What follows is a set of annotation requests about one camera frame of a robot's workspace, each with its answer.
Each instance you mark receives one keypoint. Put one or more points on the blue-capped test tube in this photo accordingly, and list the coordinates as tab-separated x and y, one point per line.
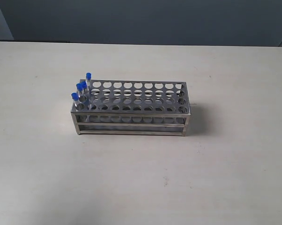
85	88
80	92
88	81
75	99

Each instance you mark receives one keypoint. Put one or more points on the stainless steel test tube rack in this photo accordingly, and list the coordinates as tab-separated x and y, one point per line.
133	108

